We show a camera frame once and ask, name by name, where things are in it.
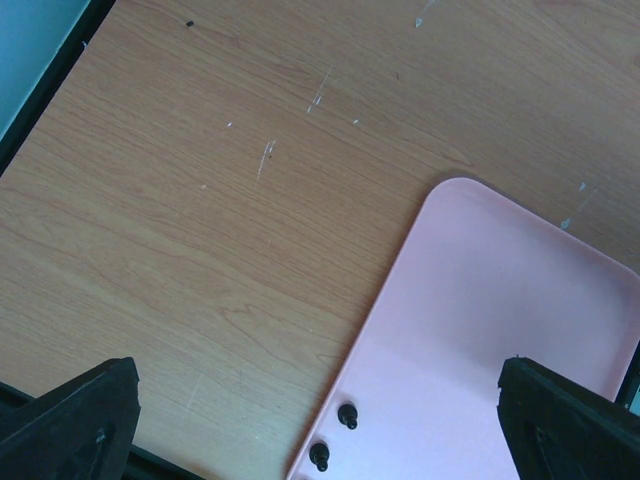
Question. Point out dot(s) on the pink plastic tray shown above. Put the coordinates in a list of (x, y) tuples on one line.
[(478, 280)]

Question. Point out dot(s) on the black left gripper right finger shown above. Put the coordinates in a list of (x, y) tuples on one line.
[(558, 429)]

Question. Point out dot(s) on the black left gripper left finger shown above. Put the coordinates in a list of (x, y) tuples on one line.
[(40, 436)]

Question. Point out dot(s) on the black pawn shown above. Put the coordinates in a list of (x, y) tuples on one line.
[(347, 415), (319, 455)]

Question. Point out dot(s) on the black white chess board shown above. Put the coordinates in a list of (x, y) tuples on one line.
[(628, 393)]

